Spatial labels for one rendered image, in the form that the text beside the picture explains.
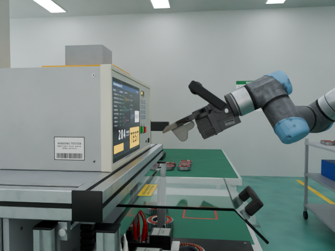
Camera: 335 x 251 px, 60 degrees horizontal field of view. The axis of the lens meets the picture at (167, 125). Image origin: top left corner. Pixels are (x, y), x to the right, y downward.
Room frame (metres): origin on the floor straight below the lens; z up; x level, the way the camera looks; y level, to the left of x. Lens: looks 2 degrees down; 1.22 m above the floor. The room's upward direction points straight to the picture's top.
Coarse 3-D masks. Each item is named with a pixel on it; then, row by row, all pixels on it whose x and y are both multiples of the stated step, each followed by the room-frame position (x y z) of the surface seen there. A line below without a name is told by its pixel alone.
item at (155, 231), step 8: (152, 232) 0.86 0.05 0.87; (160, 232) 0.86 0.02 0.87; (168, 232) 0.86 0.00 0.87; (128, 240) 0.86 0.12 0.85; (136, 240) 0.85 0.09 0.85; (152, 240) 0.84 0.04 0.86; (160, 240) 0.83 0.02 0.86; (168, 240) 0.83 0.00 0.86; (168, 248) 0.83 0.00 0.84; (176, 248) 0.84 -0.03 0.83
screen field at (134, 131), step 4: (132, 128) 0.72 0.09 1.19; (136, 128) 0.77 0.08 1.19; (132, 132) 0.72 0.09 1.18; (136, 132) 0.77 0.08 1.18; (132, 136) 0.72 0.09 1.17; (136, 136) 0.77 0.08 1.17; (132, 140) 0.72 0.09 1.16; (136, 140) 0.77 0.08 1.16; (132, 144) 0.72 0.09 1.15; (136, 144) 0.77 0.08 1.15
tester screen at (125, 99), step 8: (120, 88) 0.62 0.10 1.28; (128, 88) 0.68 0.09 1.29; (120, 96) 0.62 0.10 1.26; (128, 96) 0.68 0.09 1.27; (136, 96) 0.77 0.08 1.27; (120, 104) 0.62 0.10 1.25; (128, 104) 0.68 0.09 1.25; (136, 104) 0.77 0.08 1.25; (120, 112) 0.61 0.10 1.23; (128, 112) 0.68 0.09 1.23; (120, 120) 0.61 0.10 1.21; (128, 120) 0.68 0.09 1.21; (120, 128) 0.61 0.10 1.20; (128, 128) 0.68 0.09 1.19; (128, 136) 0.68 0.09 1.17; (120, 152) 0.61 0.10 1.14
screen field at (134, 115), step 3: (132, 111) 0.72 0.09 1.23; (135, 111) 0.76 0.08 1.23; (138, 111) 0.79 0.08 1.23; (132, 114) 0.72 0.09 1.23; (135, 114) 0.76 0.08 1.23; (138, 114) 0.79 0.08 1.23; (132, 117) 0.72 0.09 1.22; (135, 117) 0.76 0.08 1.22; (138, 117) 0.79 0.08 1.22; (132, 120) 0.72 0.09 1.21; (135, 120) 0.76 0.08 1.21; (138, 120) 0.79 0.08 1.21
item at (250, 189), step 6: (246, 192) 0.64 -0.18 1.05; (252, 192) 0.60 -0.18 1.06; (240, 198) 0.64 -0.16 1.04; (246, 198) 0.64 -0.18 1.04; (252, 198) 0.57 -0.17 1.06; (258, 198) 0.56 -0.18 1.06; (252, 204) 0.55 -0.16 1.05; (258, 204) 0.55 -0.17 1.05; (246, 210) 0.55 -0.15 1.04; (252, 210) 0.55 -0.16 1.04
